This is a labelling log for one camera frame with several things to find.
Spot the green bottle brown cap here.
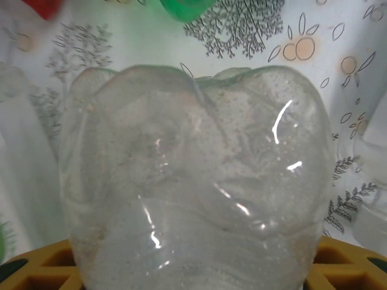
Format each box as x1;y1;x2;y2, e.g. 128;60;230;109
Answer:
159;0;219;22

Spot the clear bottle blue label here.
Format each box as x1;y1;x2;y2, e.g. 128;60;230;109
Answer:
57;64;336;290

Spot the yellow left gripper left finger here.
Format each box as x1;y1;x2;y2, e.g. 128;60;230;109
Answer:
0;238;85;290

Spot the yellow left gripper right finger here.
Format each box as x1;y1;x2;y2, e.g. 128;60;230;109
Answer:
302;235;387;290

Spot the red yellow label bottle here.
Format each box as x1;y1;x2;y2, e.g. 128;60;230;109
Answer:
23;0;65;21

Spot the orange label plastic bottle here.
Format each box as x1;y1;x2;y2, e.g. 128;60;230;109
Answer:
331;69;387;253

